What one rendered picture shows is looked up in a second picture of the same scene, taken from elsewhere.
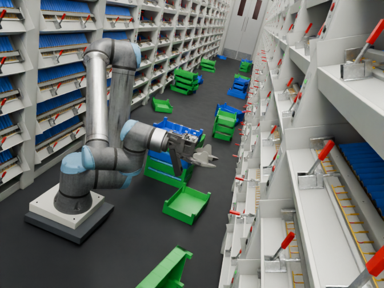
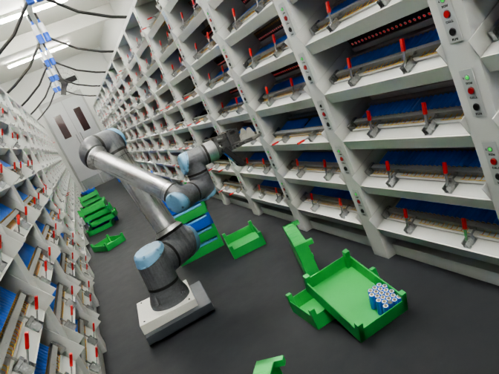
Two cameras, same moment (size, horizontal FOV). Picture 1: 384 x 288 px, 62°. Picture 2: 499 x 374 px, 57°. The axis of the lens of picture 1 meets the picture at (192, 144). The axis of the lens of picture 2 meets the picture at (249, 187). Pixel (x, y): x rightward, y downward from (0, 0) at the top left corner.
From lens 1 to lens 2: 112 cm
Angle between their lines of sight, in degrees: 25
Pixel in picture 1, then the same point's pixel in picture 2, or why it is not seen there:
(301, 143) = (308, 36)
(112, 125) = (148, 201)
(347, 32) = not seen: outside the picture
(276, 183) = (315, 68)
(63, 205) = (170, 297)
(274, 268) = (356, 81)
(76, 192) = (171, 276)
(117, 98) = not seen: hidden behind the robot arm
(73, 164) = (151, 251)
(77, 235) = (206, 303)
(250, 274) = (347, 136)
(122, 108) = not seen: hidden behind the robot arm
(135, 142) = (199, 162)
